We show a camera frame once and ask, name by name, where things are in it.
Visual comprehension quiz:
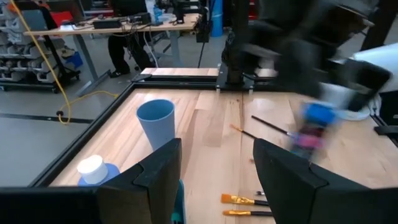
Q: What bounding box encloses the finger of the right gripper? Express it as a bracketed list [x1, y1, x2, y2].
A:
[331, 60, 392, 111]
[276, 40, 326, 98]

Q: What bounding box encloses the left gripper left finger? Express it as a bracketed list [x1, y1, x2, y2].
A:
[0, 139, 183, 224]

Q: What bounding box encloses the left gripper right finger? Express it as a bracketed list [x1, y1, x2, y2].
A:
[253, 138, 398, 224]

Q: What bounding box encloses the small blue paint bottle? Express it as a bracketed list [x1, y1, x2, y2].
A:
[289, 81, 354, 162]

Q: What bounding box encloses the large violet-blue paint bottle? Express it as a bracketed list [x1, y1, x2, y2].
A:
[76, 154, 121, 187]

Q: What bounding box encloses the black paintbrush orange tip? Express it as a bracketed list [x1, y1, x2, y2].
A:
[229, 123, 259, 140]

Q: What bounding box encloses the teal plastic bin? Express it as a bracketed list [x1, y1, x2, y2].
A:
[170, 179, 187, 224]

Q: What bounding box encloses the blue plastic cup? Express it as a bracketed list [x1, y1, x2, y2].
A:
[136, 98, 176, 152]

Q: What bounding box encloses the blue barrel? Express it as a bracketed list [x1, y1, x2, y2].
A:
[210, 0, 224, 38]

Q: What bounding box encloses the black stand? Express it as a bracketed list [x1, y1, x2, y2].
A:
[195, 0, 213, 68]

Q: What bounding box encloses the wooden desk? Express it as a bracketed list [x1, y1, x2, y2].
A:
[23, 12, 201, 97]

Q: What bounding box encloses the person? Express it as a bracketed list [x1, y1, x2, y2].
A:
[107, 0, 158, 79]

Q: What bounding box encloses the blue crate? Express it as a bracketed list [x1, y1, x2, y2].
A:
[64, 51, 84, 68]

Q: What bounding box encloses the black box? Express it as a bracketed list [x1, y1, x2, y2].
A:
[127, 11, 152, 26]
[92, 19, 123, 30]

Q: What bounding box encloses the rack of white parts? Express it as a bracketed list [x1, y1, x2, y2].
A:
[0, 0, 81, 94]

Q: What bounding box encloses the red container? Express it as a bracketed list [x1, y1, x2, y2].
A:
[50, 11, 75, 28]

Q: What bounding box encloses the white cylinder mount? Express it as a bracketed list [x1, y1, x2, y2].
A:
[335, 42, 398, 122]

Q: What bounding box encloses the yellow extension cord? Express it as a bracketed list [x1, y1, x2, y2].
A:
[8, 0, 121, 126]

